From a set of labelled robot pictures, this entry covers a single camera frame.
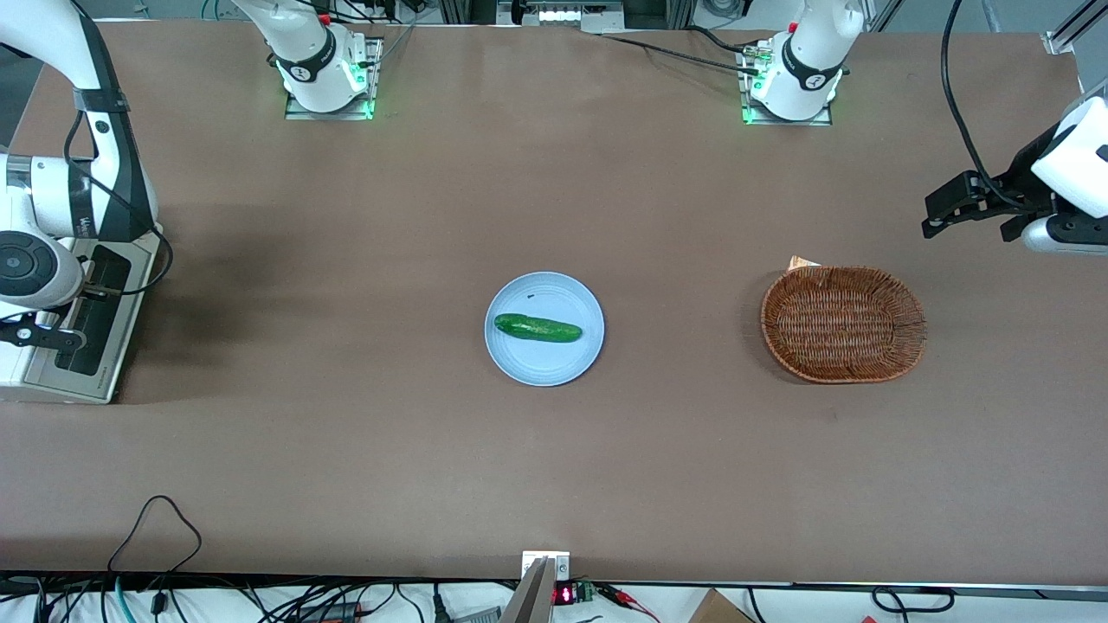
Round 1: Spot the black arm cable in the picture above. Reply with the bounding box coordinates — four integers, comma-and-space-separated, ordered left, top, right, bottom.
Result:
62, 111, 175, 299
941, 0, 1018, 209

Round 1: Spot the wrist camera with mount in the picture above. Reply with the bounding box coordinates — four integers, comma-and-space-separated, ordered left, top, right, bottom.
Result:
1021, 216, 1108, 257
0, 312, 88, 352

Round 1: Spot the metal frame with light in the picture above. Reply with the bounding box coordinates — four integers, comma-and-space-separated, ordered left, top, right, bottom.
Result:
496, 0, 626, 35

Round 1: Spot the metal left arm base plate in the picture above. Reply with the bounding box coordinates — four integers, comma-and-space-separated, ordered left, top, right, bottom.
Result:
738, 42, 834, 127

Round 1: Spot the black coiled cable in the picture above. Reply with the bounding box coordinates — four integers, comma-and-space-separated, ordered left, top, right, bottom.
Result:
872, 586, 956, 614

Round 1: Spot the green cucumber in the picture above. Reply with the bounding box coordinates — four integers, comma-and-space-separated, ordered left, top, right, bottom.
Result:
494, 313, 583, 344

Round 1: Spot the light blue plate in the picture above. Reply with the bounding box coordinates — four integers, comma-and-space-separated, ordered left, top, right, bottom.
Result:
484, 272, 605, 387

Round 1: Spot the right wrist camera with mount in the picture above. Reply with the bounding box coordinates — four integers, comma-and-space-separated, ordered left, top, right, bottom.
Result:
0, 312, 88, 352

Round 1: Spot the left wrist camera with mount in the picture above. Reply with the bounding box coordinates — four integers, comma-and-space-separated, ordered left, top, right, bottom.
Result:
1021, 216, 1108, 257

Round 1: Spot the black cable across table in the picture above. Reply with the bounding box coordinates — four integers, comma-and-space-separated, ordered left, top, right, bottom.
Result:
596, 26, 764, 74

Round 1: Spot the aluminium frame profile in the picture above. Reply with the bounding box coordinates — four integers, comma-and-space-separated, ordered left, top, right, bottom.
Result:
1042, 0, 1108, 55

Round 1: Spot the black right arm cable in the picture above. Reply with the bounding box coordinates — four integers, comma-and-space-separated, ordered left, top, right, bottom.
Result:
62, 111, 175, 299

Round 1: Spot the brown cardboard box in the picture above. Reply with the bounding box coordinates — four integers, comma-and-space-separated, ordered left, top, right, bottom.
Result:
688, 588, 756, 623

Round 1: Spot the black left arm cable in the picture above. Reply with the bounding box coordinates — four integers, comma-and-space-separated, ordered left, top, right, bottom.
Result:
941, 0, 1018, 209

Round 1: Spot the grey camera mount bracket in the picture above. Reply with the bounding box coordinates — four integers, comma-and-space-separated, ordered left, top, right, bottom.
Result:
500, 550, 571, 623

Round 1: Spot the oven door with glass window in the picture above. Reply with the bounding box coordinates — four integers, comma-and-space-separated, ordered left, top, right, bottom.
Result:
23, 235, 162, 404

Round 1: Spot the thin black looped cable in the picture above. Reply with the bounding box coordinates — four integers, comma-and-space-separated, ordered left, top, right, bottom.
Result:
107, 495, 203, 574

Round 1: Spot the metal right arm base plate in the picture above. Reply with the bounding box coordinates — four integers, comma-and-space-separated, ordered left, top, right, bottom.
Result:
285, 37, 383, 121

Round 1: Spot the red clip lead wire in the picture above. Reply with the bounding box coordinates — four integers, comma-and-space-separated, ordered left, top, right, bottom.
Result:
596, 583, 660, 623

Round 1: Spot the white toaster oven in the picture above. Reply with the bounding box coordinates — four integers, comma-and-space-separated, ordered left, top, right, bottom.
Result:
0, 225, 165, 405

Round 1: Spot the brown wicker basket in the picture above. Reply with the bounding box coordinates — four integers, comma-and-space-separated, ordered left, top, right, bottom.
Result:
761, 265, 928, 384

